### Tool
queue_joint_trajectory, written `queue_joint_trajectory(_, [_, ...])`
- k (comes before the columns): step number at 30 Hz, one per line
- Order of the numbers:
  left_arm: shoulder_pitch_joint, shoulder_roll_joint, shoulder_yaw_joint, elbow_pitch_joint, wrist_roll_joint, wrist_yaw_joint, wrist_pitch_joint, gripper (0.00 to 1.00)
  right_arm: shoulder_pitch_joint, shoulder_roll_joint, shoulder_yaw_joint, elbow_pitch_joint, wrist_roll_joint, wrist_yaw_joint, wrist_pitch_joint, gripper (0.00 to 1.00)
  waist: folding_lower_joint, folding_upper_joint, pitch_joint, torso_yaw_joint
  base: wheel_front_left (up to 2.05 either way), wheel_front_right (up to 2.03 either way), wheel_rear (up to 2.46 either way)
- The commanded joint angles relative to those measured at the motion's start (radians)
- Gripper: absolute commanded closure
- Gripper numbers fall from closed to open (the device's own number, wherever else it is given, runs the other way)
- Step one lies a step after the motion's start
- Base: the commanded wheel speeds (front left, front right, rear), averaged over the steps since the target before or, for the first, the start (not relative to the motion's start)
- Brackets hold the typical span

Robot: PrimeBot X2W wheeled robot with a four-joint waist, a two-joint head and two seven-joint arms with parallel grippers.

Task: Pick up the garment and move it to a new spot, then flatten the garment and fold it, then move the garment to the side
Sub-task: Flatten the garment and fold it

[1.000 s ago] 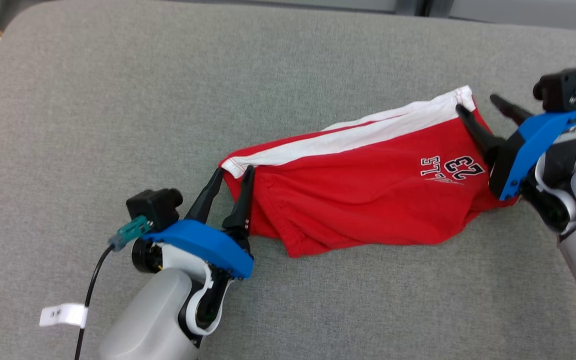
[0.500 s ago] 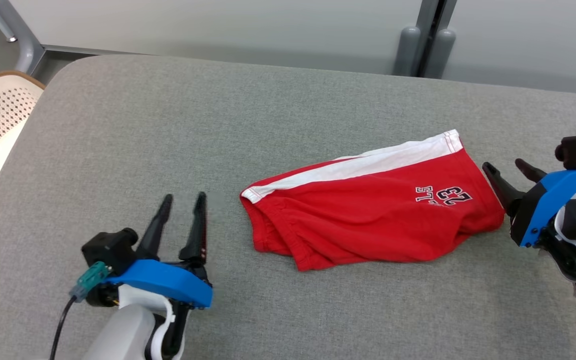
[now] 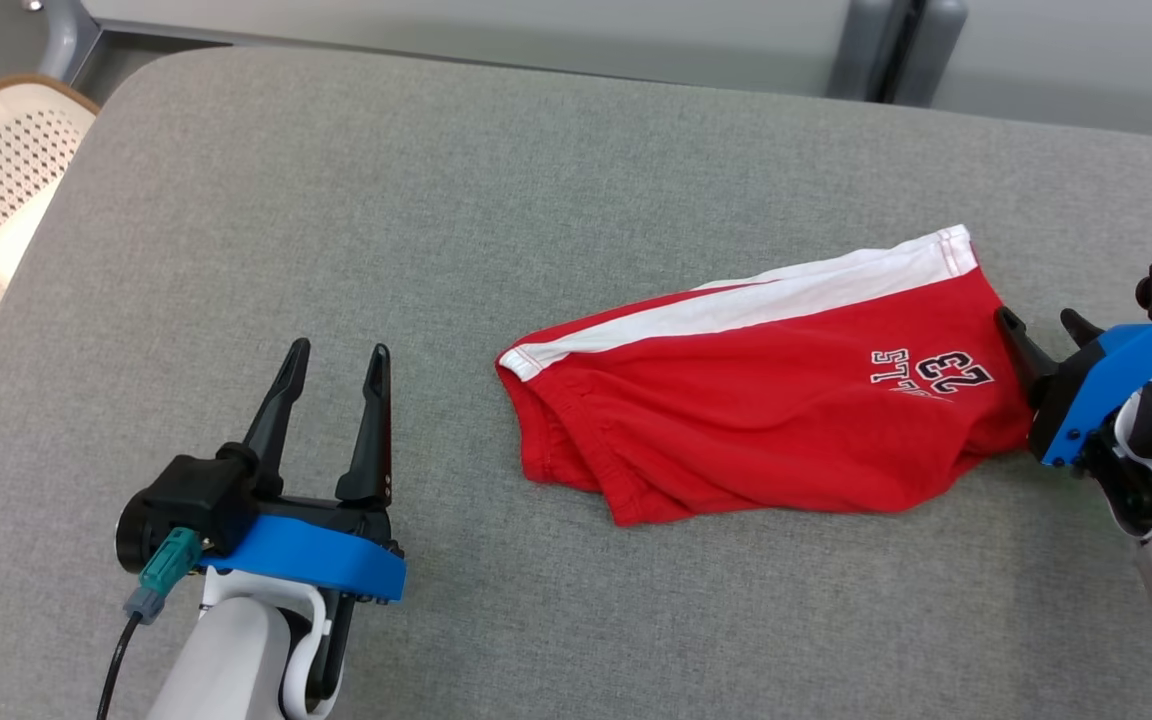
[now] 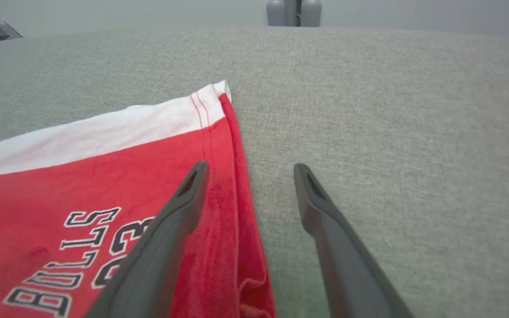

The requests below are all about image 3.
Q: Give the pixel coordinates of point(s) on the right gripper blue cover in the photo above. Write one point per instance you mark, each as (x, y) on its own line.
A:
(1086, 400)

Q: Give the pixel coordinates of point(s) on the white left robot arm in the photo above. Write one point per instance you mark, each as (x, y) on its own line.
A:
(236, 660)

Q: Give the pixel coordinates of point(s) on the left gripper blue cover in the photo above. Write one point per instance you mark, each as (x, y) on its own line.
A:
(326, 560)

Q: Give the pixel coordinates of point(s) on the grey metal partition leg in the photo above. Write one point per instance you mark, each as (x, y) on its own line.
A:
(66, 30)

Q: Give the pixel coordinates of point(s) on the red and white sports shorts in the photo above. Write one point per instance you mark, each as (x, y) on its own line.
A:
(766, 420)

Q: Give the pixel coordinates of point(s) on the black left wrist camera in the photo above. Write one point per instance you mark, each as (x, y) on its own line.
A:
(186, 500)

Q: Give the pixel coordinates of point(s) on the grey cylindrical post foot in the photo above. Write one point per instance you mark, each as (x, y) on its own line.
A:
(861, 45)
(941, 50)

